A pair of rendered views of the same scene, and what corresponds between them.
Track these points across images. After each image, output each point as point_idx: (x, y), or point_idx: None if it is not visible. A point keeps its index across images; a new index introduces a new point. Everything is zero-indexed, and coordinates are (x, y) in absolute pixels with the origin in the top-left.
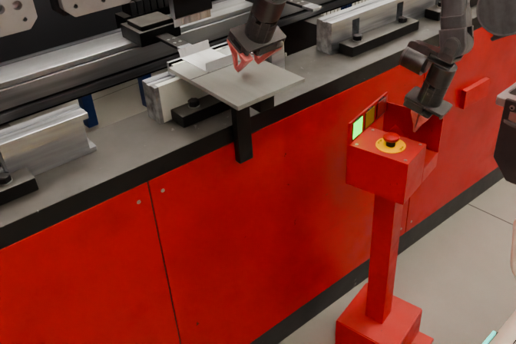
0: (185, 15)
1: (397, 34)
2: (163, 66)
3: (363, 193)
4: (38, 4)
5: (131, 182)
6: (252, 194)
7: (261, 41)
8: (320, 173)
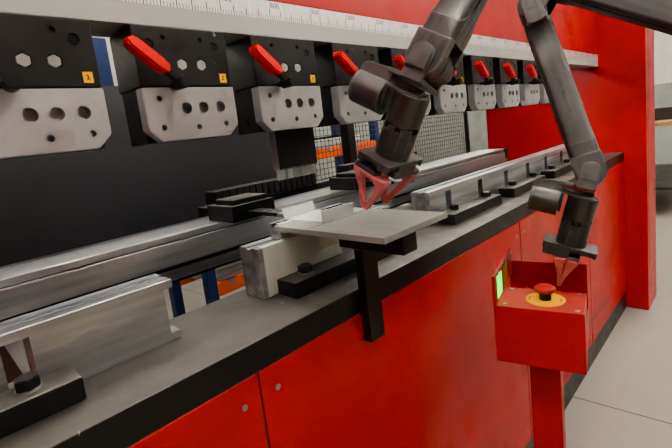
0: (290, 166)
1: (487, 206)
2: None
3: (490, 385)
4: (114, 198)
5: (235, 373)
6: (384, 390)
7: (399, 159)
8: (450, 358)
